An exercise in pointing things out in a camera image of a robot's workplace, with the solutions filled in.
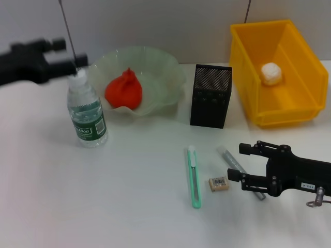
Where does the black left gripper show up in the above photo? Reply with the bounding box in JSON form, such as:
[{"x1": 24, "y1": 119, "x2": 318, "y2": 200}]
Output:
[{"x1": 0, "y1": 38, "x2": 88, "y2": 86}]

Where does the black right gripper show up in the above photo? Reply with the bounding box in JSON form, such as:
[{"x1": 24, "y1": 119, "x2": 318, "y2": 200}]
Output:
[{"x1": 227, "y1": 141, "x2": 331, "y2": 198}]

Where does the green utility knife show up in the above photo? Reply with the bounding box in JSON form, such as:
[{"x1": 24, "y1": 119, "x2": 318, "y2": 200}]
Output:
[{"x1": 186, "y1": 145, "x2": 202, "y2": 209}]

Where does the clear water bottle green label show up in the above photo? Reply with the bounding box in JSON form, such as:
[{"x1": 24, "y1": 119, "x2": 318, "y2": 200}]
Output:
[{"x1": 66, "y1": 69, "x2": 109, "y2": 148}]

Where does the white paper ball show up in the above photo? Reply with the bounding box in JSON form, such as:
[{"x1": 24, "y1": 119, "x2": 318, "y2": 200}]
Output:
[{"x1": 260, "y1": 61, "x2": 282, "y2": 85}]

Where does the silver pen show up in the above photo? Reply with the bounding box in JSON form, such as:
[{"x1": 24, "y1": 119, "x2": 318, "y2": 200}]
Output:
[{"x1": 216, "y1": 146, "x2": 267, "y2": 202}]

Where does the beige eraser with barcode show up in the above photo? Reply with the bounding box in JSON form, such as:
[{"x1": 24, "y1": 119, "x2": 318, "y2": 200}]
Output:
[{"x1": 208, "y1": 177, "x2": 230, "y2": 192}]

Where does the black mesh pen holder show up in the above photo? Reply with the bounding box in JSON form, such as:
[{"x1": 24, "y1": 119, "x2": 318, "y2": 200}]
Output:
[{"x1": 190, "y1": 64, "x2": 233, "y2": 129}]

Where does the green translucent fruit plate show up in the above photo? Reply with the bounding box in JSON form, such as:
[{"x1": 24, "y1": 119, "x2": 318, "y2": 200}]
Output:
[{"x1": 89, "y1": 45, "x2": 187, "y2": 117}]

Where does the yellow plastic bin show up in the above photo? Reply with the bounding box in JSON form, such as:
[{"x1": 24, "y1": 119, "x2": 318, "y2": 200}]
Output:
[{"x1": 229, "y1": 19, "x2": 329, "y2": 129}]

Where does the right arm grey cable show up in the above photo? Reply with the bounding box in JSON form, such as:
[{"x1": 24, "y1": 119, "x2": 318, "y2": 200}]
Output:
[{"x1": 306, "y1": 185, "x2": 331, "y2": 208}]

